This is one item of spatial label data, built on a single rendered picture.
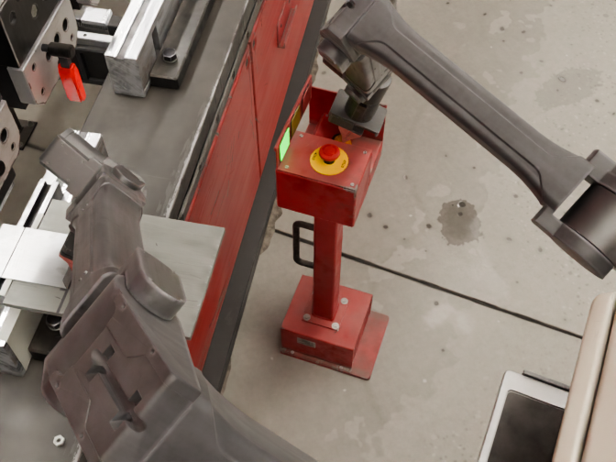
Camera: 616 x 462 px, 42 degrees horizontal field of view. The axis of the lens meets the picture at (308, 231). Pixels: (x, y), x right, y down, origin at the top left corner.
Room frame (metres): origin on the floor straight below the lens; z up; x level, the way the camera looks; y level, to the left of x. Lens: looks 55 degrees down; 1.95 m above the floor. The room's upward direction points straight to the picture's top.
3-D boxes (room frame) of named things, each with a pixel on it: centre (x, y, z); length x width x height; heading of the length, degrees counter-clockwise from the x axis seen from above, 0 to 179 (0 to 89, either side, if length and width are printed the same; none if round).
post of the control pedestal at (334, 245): (1.02, -0.05, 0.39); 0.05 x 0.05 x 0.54; 71
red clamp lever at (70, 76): (0.77, 0.32, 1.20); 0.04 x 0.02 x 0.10; 79
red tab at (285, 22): (1.60, 0.05, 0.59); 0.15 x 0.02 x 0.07; 169
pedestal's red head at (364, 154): (1.02, -0.05, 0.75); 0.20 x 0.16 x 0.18; 161
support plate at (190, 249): (0.60, 0.27, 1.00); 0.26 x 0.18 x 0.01; 79
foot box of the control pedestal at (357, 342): (1.01, -0.07, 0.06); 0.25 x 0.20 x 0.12; 71
